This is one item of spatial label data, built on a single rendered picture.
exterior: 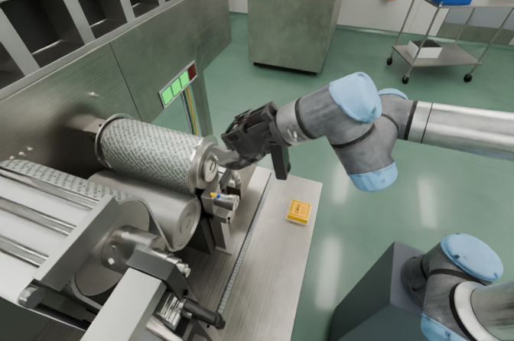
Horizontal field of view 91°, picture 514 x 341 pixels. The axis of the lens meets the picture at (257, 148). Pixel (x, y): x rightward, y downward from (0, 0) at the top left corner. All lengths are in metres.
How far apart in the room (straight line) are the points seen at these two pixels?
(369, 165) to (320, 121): 0.10
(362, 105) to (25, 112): 0.63
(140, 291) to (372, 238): 1.85
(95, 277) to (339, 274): 1.59
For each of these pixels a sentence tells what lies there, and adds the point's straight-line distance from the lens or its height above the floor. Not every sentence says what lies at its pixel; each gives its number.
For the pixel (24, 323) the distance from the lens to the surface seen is 0.94.
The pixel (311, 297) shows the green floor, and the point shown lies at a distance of 1.80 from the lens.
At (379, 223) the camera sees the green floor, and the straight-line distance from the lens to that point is 2.14.
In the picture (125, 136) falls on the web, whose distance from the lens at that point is 0.67.
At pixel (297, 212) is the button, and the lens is 0.93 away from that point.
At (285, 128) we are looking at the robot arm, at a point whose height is 1.44.
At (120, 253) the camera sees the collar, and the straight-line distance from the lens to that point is 0.42.
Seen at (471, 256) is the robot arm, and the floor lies 1.13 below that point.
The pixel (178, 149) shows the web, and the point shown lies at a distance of 0.59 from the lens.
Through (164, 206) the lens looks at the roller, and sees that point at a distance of 0.60.
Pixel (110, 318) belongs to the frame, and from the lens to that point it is 0.31.
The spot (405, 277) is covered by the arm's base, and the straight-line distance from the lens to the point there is 0.93.
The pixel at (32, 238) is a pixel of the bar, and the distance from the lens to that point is 0.40.
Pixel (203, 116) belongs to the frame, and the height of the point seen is 0.69.
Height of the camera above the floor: 1.71
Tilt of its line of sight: 46 degrees down
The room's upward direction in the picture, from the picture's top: straight up
